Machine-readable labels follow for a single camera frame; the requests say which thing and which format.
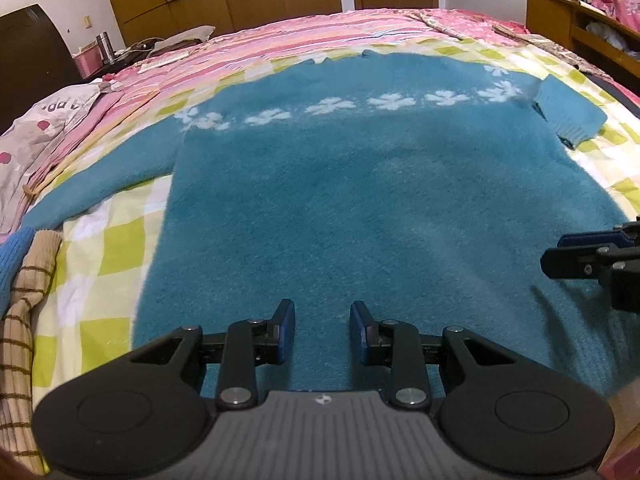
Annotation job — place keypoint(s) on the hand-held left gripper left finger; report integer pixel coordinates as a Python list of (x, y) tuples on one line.
[(285, 332)]

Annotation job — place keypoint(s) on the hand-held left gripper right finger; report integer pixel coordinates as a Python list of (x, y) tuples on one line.
[(357, 332)]

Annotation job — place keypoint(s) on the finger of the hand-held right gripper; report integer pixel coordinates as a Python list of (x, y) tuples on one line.
[(575, 239), (567, 262)]

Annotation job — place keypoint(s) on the blue sweater with white flowers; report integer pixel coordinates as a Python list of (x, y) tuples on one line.
[(350, 200)]

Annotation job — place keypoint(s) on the yellow-green checked plastic sheet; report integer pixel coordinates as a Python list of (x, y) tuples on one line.
[(95, 270)]

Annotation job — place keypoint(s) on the white cloth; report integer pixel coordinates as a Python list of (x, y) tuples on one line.
[(607, 35)]

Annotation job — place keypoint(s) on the wooden bedside shelf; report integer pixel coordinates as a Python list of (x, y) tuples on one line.
[(550, 15)]

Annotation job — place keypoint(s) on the pink floral quilt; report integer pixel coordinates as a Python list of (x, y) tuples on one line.
[(475, 27)]

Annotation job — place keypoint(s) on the beige striped garment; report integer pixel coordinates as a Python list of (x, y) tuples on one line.
[(22, 340)]

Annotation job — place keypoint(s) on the light blue knit garment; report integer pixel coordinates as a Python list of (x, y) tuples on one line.
[(10, 265)]

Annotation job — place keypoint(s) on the pink striped bed sheet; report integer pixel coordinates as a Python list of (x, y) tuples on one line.
[(240, 52)]

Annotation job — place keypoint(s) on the grey dotted pillow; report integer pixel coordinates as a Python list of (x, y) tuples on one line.
[(35, 140)]

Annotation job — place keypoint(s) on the pink box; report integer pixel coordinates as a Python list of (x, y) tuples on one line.
[(87, 62)]

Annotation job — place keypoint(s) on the metal thermos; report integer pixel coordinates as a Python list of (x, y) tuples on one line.
[(105, 47)]

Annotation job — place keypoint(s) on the wall socket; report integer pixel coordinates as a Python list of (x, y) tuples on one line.
[(88, 22)]

